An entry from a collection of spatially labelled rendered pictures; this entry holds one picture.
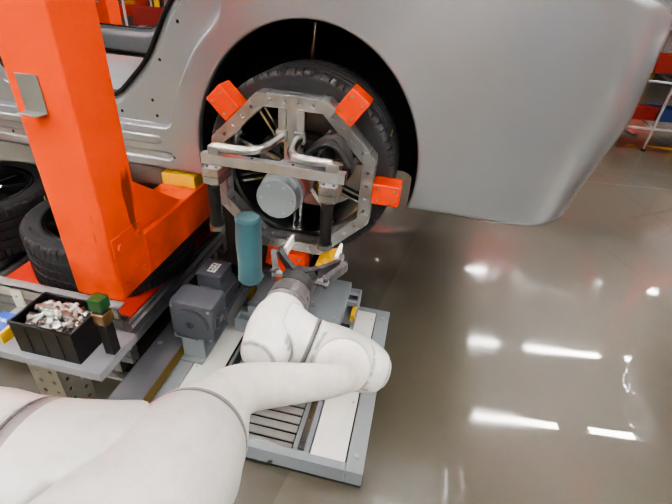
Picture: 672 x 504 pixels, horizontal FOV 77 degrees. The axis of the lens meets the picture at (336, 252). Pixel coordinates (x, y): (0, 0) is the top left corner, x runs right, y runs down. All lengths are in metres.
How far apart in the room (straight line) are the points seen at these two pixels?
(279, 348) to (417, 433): 1.07
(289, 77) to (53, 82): 0.62
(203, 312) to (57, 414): 1.28
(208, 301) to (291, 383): 1.06
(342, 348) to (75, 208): 0.89
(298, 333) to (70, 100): 0.78
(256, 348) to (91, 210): 0.72
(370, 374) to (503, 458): 1.07
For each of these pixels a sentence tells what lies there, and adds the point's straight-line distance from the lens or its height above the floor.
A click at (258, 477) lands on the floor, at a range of 1.63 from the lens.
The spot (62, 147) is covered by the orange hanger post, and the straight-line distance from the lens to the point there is 1.30.
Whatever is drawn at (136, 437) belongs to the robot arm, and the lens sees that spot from 0.32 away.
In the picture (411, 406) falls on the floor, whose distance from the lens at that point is 1.84.
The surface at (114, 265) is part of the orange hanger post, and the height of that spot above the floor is 0.66.
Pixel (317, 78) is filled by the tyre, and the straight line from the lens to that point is 1.39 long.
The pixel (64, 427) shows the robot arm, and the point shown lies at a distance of 0.34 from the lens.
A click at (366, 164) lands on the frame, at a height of 0.95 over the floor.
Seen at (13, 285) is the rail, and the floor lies 0.39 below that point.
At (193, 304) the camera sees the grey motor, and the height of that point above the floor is 0.40.
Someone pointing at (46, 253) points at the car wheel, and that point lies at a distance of 1.90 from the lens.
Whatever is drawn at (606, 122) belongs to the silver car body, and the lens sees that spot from 1.56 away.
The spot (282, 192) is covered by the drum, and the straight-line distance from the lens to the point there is 1.28.
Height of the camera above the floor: 1.43
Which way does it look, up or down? 33 degrees down
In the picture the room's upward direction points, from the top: 5 degrees clockwise
